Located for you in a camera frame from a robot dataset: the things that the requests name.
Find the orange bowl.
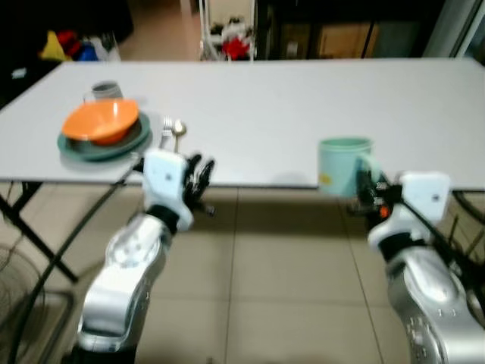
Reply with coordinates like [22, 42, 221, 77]
[62, 98, 141, 147]

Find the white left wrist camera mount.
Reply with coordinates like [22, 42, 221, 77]
[142, 149, 191, 215]

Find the brown cardboard box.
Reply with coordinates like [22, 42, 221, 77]
[317, 23, 374, 61]

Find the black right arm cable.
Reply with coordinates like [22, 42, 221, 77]
[377, 180, 485, 323]

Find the white metal rack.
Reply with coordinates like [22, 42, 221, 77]
[199, 0, 259, 62]

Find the black cabinet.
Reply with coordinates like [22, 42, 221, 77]
[254, 0, 448, 61]

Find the light green mug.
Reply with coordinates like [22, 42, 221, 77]
[317, 136, 384, 200]

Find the green plate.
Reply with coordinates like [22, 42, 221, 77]
[58, 113, 152, 163]

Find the yellow item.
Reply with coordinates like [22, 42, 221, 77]
[39, 30, 74, 62]

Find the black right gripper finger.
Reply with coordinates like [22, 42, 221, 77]
[356, 168, 380, 204]

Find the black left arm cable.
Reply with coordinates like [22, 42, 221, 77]
[6, 155, 146, 359]

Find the black table leg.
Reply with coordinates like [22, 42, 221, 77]
[0, 180, 78, 284]

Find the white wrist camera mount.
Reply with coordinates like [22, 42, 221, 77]
[390, 172, 452, 244]
[142, 149, 191, 215]

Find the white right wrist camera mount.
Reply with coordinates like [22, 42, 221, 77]
[390, 172, 452, 244]

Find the wire floor fan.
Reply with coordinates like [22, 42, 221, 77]
[0, 241, 77, 364]

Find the silver fork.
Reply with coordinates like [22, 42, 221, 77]
[156, 116, 175, 152]

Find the gold spoon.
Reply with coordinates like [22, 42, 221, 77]
[171, 121, 188, 155]

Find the blue item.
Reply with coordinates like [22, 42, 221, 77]
[76, 43, 100, 62]

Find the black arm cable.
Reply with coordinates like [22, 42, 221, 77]
[377, 180, 485, 323]
[6, 155, 146, 359]

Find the red item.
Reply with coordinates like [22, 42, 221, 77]
[222, 36, 252, 61]

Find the grey mug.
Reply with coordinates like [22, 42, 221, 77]
[83, 80, 124, 104]

